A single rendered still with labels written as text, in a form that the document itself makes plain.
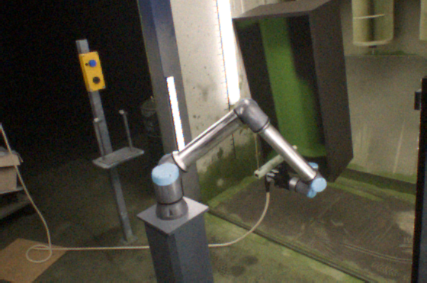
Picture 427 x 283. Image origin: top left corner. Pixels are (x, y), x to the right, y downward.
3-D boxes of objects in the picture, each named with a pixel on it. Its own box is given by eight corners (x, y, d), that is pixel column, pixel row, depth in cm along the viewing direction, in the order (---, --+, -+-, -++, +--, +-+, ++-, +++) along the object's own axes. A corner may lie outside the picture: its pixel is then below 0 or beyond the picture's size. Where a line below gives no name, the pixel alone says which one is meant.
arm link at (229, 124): (149, 175, 210) (251, 96, 199) (153, 162, 227) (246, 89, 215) (166, 192, 214) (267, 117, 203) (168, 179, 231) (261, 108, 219)
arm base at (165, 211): (169, 224, 195) (166, 208, 192) (149, 213, 208) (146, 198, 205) (194, 208, 207) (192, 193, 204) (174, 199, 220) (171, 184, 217)
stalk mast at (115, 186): (130, 236, 300) (83, 40, 250) (133, 239, 296) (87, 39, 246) (123, 239, 296) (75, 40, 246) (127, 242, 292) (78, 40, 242)
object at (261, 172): (260, 200, 241) (259, 172, 233) (255, 198, 245) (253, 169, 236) (297, 170, 273) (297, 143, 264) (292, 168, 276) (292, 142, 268)
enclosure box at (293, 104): (286, 144, 311) (260, 4, 261) (354, 157, 270) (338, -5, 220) (263, 165, 289) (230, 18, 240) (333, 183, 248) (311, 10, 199)
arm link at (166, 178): (155, 204, 197) (149, 176, 192) (158, 190, 214) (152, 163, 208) (181, 200, 197) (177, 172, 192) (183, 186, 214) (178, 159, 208)
